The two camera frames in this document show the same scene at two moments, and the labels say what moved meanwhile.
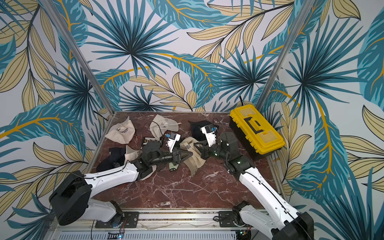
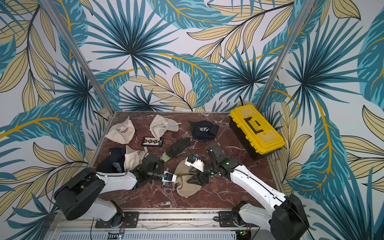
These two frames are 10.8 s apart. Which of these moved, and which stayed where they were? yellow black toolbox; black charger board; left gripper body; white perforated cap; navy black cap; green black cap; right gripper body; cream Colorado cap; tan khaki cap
Moved: left gripper body; green black cap; right gripper body; tan khaki cap
Stayed: black charger board; cream Colorado cap; yellow black toolbox; white perforated cap; navy black cap
